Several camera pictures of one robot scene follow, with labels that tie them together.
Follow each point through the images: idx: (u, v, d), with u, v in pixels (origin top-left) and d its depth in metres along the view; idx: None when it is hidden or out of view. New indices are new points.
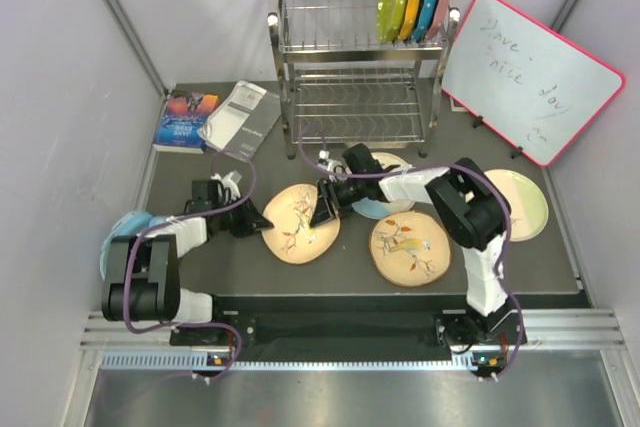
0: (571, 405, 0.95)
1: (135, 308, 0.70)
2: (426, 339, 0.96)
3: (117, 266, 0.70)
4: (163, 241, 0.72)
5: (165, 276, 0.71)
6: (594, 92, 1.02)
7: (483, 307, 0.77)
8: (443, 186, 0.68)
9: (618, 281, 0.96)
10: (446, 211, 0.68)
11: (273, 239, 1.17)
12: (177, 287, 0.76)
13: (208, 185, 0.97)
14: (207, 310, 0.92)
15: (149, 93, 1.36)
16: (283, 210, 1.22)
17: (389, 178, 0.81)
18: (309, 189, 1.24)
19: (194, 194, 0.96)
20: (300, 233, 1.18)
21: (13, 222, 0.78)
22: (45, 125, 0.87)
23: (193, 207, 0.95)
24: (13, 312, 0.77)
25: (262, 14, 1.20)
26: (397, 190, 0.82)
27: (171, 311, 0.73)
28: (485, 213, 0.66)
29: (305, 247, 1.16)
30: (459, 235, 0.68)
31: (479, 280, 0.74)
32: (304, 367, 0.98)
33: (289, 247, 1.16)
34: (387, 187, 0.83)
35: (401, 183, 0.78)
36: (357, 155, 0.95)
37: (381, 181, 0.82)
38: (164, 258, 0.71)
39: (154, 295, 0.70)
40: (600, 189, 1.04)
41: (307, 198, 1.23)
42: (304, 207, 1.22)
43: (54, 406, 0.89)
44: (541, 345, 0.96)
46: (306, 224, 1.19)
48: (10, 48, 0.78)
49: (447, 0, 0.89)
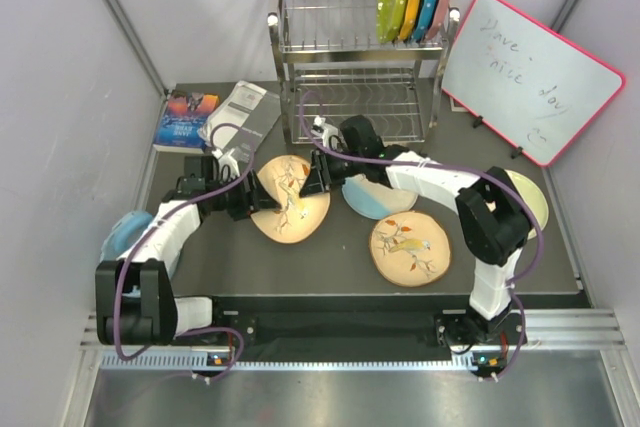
0: (572, 405, 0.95)
1: (130, 334, 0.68)
2: (426, 339, 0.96)
3: (108, 294, 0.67)
4: (151, 270, 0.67)
5: (158, 305, 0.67)
6: (594, 93, 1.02)
7: (489, 311, 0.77)
8: (474, 197, 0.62)
9: (618, 281, 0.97)
10: (472, 224, 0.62)
11: (265, 220, 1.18)
12: (173, 306, 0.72)
13: (202, 162, 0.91)
14: (207, 312, 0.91)
15: (149, 93, 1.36)
16: (271, 187, 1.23)
17: (400, 169, 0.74)
18: (291, 162, 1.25)
19: (186, 172, 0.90)
20: (290, 209, 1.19)
21: (12, 221, 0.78)
22: (45, 125, 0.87)
23: (187, 184, 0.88)
24: (13, 311, 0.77)
25: (262, 14, 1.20)
26: (408, 183, 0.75)
27: (170, 330, 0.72)
28: (511, 230, 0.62)
29: (298, 224, 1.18)
30: (479, 249, 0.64)
31: (489, 288, 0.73)
32: (304, 367, 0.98)
33: (282, 225, 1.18)
34: (395, 177, 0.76)
35: (418, 180, 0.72)
36: (355, 132, 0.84)
37: (390, 170, 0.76)
38: (155, 289, 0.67)
39: (150, 321, 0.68)
40: (600, 189, 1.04)
41: (291, 170, 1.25)
42: (289, 180, 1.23)
43: (54, 406, 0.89)
44: (541, 345, 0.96)
46: (295, 198, 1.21)
48: (11, 48, 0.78)
49: (447, 0, 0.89)
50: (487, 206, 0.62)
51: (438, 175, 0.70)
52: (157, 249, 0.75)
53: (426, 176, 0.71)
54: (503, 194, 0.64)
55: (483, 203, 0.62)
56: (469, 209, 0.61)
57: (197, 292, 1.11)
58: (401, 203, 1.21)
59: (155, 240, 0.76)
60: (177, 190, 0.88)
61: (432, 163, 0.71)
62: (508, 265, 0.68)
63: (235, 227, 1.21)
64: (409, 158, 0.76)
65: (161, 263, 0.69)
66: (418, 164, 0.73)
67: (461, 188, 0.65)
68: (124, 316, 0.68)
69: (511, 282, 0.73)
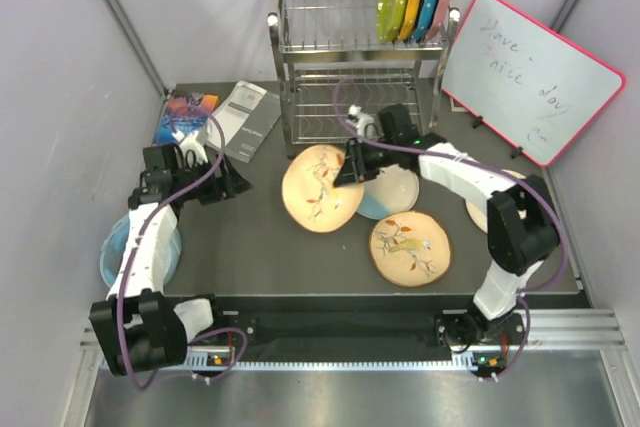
0: (572, 405, 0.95)
1: (146, 361, 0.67)
2: (426, 339, 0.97)
3: (110, 332, 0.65)
4: (150, 303, 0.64)
5: (165, 333, 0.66)
6: (594, 93, 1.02)
7: (491, 311, 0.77)
8: (507, 203, 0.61)
9: (618, 281, 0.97)
10: (500, 229, 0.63)
11: (299, 208, 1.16)
12: (182, 326, 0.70)
13: (163, 152, 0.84)
14: (207, 315, 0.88)
15: (149, 93, 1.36)
16: (304, 177, 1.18)
17: (433, 159, 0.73)
18: (325, 151, 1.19)
19: (148, 164, 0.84)
20: (325, 199, 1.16)
21: (12, 221, 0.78)
22: (45, 125, 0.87)
23: (150, 179, 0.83)
24: (13, 311, 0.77)
25: (262, 14, 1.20)
26: (437, 173, 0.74)
27: (184, 347, 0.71)
28: (537, 240, 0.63)
29: (331, 214, 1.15)
30: (501, 254, 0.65)
31: (499, 291, 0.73)
32: (304, 367, 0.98)
33: (316, 213, 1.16)
34: (427, 167, 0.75)
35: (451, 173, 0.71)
36: (388, 117, 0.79)
37: (422, 159, 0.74)
38: (159, 321, 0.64)
39: (161, 346, 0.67)
40: (600, 189, 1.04)
41: (326, 160, 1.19)
42: (323, 170, 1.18)
43: (54, 406, 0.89)
44: (541, 345, 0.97)
46: (329, 188, 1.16)
48: (11, 48, 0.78)
49: (447, 0, 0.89)
50: (518, 214, 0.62)
51: (474, 172, 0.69)
52: (148, 276, 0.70)
53: (460, 171, 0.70)
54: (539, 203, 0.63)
55: (516, 211, 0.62)
56: (500, 215, 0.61)
57: (196, 292, 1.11)
58: (401, 202, 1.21)
59: (142, 262, 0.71)
60: (143, 187, 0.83)
61: (469, 159, 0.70)
62: (525, 275, 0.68)
63: (235, 227, 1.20)
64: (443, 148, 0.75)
65: (158, 293, 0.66)
66: (454, 157, 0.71)
67: (495, 190, 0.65)
68: (133, 345, 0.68)
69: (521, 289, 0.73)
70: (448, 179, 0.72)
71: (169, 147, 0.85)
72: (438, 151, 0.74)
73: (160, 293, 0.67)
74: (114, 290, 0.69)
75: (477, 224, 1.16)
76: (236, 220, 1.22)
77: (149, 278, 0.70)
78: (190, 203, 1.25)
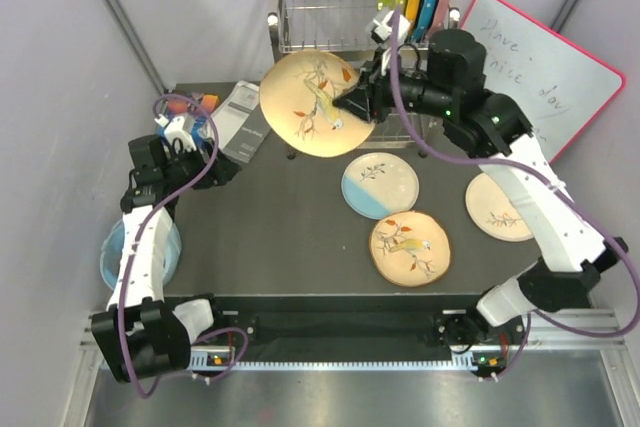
0: (572, 405, 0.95)
1: (150, 369, 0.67)
2: (426, 339, 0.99)
3: (112, 342, 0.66)
4: (151, 311, 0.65)
5: (169, 340, 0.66)
6: (594, 93, 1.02)
7: (497, 319, 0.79)
8: (593, 278, 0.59)
9: (618, 280, 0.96)
10: (565, 290, 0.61)
11: (288, 122, 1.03)
12: (183, 328, 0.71)
13: (152, 149, 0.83)
14: (207, 315, 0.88)
15: (149, 93, 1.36)
16: (294, 84, 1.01)
17: (524, 176, 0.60)
18: (323, 58, 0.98)
19: (136, 162, 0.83)
20: (318, 115, 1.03)
21: (12, 221, 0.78)
22: (44, 125, 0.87)
23: (140, 178, 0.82)
24: (12, 311, 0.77)
25: (262, 14, 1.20)
26: (510, 186, 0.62)
27: (187, 351, 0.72)
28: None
29: (325, 134, 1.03)
30: (537, 291, 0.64)
31: (510, 308, 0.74)
32: (304, 367, 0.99)
33: (306, 132, 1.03)
34: (509, 175, 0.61)
35: (537, 203, 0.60)
36: (455, 61, 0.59)
37: (513, 169, 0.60)
38: (162, 328, 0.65)
39: (165, 353, 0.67)
40: (601, 189, 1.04)
41: (323, 67, 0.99)
42: (320, 79, 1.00)
43: (54, 406, 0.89)
44: (541, 345, 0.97)
46: (325, 104, 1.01)
48: (11, 47, 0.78)
49: (447, 1, 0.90)
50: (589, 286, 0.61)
51: (562, 218, 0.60)
52: (148, 284, 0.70)
53: (548, 209, 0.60)
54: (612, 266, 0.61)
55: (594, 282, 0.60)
56: (584, 290, 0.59)
57: (196, 292, 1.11)
58: (401, 203, 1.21)
59: (141, 270, 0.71)
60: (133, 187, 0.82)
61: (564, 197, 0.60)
62: None
63: (234, 228, 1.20)
64: (527, 154, 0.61)
65: (158, 300, 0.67)
66: (549, 186, 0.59)
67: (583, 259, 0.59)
68: (136, 354, 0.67)
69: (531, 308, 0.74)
70: (522, 201, 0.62)
71: (155, 142, 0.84)
72: (526, 162, 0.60)
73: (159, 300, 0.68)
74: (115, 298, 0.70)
75: (477, 223, 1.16)
76: (235, 221, 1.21)
77: (148, 286, 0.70)
78: (190, 203, 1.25)
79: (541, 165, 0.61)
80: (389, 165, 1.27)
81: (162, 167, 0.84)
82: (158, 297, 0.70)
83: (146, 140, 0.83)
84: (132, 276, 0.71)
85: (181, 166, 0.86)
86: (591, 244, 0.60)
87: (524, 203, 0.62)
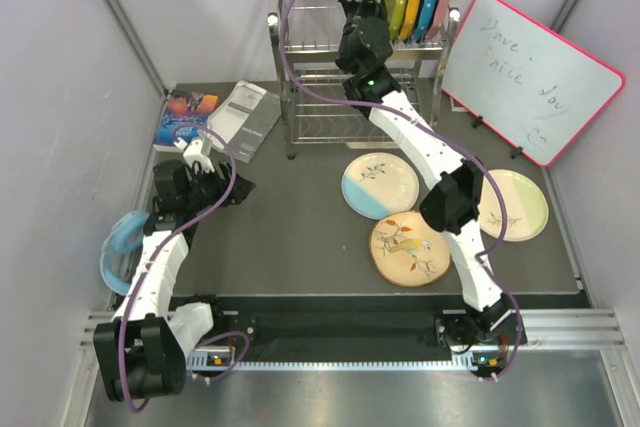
0: (572, 405, 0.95)
1: (140, 389, 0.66)
2: (426, 339, 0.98)
3: (108, 357, 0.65)
4: (152, 328, 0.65)
5: (165, 360, 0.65)
6: (594, 92, 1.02)
7: (476, 299, 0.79)
8: (451, 186, 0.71)
9: (618, 280, 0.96)
10: (439, 202, 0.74)
11: None
12: (180, 352, 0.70)
13: (175, 177, 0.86)
14: (207, 319, 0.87)
15: (149, 92, 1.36)
16: None
17: (387, 112, 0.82)
18: None
19: (159, 190, 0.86)
20: None
21: (11, 220, 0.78)
22: (44, 124, 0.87)
23: (164, 205, 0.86)
24: (13, 311, 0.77)
25: (262, 13, 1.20)
26: (390, 130, 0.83)
27: (182, 377, 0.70)
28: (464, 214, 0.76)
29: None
30: (431, 216, 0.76)
31: (464, 268, 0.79)
32: (304, 367, 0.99)
33: None
34: (379, 118, 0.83)
35: (403, 136, 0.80)
36: (369, 53, 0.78)
37: (378, 112, 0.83)
38: (160, 346, 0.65)
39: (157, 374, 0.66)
40: (601, 188, 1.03)
41: None
42: None
43: (54, 407, 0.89)
44: (541, 345, 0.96)
46: None
48: (11, 47, 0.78)
49: (447, 0, 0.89)
50: (455, 198, 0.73)
51: (426, 144, 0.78)
52: (154, 300, 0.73)
53: (415, 140, 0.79)
54: (477, 181, 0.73)
55: (456, 191, 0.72)
56: (445, 195, 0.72)
57: (195, 292, 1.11)
58: (400, 204, 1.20)
59: (149, 288, 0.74)
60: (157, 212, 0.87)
61: (422, 126, 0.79)
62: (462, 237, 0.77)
63: (234, 227, 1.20)
64: (397, 102, 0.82)
65: (160, 318, 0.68)
66: (411, 121, 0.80)
67: (442, 172, 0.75)
68: (130, 371, 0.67)
69: (484, 258, 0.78)
70: (401, 141, 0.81)
71: (178, 172, 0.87)
72: (394, 107, 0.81)
73: (162, 317, 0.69)
74: (120, 312, 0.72)
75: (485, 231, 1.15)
76: (235, 220, 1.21)
77: (154, 303, 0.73)
78: None
79: (406, 110, 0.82)
80: (390, 165, 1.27)
81: (183, 193, 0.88)
82: (162, 316, 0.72)
83: (168, 169, 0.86)
84: (141, 293, 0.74)
85: (200, 189, 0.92)
86: (451, 161, 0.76)
87: (401, 140, 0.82)
